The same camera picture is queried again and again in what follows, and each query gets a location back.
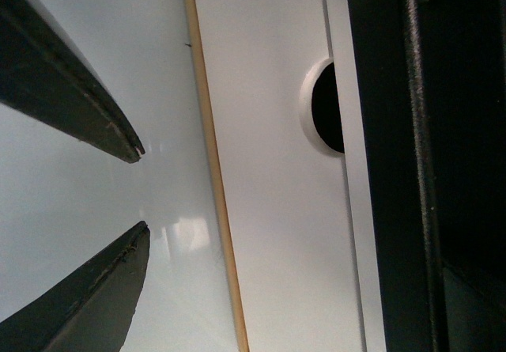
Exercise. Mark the black metal drawer handle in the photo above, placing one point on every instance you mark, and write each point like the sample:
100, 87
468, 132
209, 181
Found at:
431, 79

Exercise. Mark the white front wooden drawer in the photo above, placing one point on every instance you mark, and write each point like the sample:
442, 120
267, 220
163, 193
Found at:
283, 123

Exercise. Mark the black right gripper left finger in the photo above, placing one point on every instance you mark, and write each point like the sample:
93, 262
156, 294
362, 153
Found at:
42, 78

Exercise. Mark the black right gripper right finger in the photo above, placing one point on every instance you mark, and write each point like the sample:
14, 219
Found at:
89, 310

